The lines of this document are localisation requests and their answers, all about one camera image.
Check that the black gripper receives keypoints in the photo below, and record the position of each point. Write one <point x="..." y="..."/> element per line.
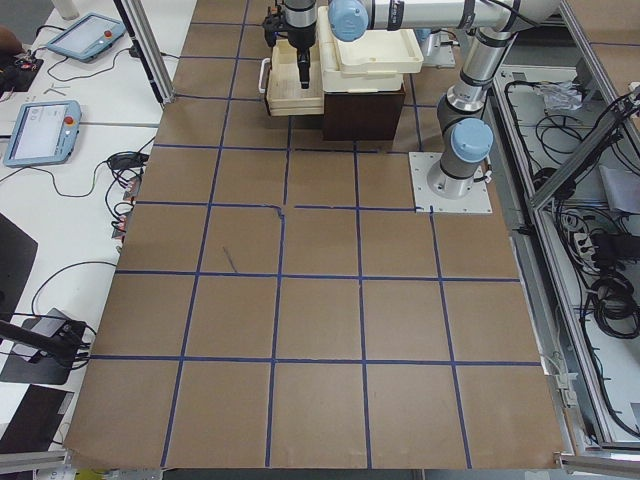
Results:
<point x="301" y="39"/>

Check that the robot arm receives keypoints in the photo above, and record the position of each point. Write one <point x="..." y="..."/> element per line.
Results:
<point x="468" y="139"/>

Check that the wooden drawer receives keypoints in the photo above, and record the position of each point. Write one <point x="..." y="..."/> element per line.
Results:
<point x="284" y="93"/>

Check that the cream plastic storage box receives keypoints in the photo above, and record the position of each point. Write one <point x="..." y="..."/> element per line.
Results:
<point x="335" y="81"/>

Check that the dark brown cabinet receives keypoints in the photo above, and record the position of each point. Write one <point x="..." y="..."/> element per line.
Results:
<point x="362" y="116"/>

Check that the black power adapter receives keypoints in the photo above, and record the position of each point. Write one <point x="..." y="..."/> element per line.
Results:
<point x="127" y="160"/>

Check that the far blue teach pendant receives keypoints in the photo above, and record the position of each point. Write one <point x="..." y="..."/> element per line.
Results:
<point x="88" y="37"/>

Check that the blue teach pendant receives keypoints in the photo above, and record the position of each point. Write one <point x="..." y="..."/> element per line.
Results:
<point x="44" y="134"/>
<point x="88" y="37"/>

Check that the crumpled paper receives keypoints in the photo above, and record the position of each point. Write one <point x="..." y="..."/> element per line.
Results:
<point x="561" y="96"/>

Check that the near blue teach pendant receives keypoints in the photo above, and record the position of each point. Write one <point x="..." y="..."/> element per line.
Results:
<point x="44" y="134"/>

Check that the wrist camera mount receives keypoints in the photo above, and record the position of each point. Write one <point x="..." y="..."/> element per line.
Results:
<point x="273" y="24"/>

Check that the white drawer handle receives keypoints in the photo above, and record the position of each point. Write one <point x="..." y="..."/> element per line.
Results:
<point x="265" y="69"/>

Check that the aluminium frame post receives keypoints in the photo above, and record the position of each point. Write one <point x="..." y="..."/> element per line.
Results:
<point x="134" y="18"/>

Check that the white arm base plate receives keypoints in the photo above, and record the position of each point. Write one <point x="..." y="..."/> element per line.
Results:
<point x="435" y="192"/>

